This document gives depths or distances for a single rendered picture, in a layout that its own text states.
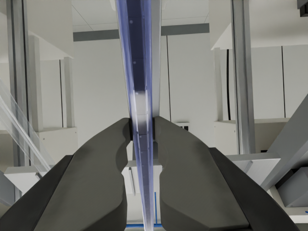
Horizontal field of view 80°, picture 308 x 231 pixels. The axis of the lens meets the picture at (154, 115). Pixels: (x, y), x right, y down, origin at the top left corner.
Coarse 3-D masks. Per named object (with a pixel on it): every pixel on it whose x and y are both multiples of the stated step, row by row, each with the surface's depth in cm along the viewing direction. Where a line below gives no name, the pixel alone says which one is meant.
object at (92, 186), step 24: (120, 120) 12; (96, 144) 9; (120, 144) 9; (72, 168) 8; (96, 168) 8; (120, 168) 10; (72, 192) 7; (96, 192) 7; (120, 192) 7; (48, 216) 6; (72, 216) 6; (96, 216) 6; (120, 216) 7
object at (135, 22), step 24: (120, 0) 7; (144, 0) 7; (120, 24) 8; (144, 24) 8; (144, 48) 9; (144, 72) 10; (144, 96) 11; (144, 120) 12; (144, 144) 14; (144, 168) 16; (144, 192) 19; (144, 216) 23
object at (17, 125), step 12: (0, 84) 14; (0, 96) 14; (0, 108) 14; (12, 108) 15; (0, 120) 15; (12, 120) 15; (24, 120) 16; (12, 132) 16; (24, 132) 16; (24, 144) 17; (36, 144) 18; (36, 156) 18; (48, 156) 20; (48, 168) 20
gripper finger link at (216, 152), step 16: (224, 160) 8; (224, 176) 7; (240, 176) 7; (240, 192) 7; (256, 192) 7; (256, 208) 6; (272, 208) 6; (256, 224) 6; (272, 224) 6; (288, 224) 6
